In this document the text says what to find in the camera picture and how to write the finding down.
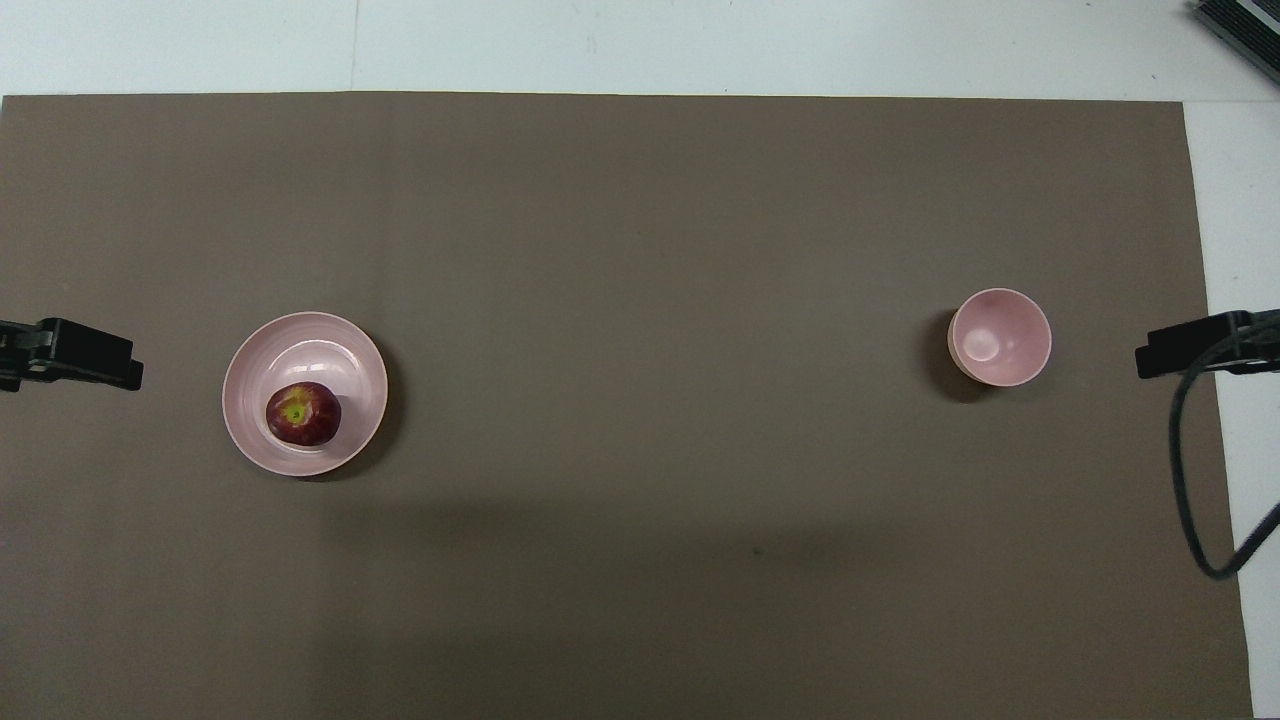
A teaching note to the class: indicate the brown table mat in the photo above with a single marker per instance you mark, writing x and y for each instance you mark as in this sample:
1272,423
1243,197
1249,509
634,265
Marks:
640,300

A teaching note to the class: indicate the red apple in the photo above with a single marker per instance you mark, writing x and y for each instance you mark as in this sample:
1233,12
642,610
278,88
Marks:
303,414

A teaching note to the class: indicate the pink bowl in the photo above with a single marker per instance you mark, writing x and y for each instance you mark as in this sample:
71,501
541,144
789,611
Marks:
1000,338

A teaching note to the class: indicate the pink plate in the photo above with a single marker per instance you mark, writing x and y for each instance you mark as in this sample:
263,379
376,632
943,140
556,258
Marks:
330,355

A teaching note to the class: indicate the dark ribbed device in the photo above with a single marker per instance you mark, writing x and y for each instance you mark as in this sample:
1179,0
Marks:
1245,25

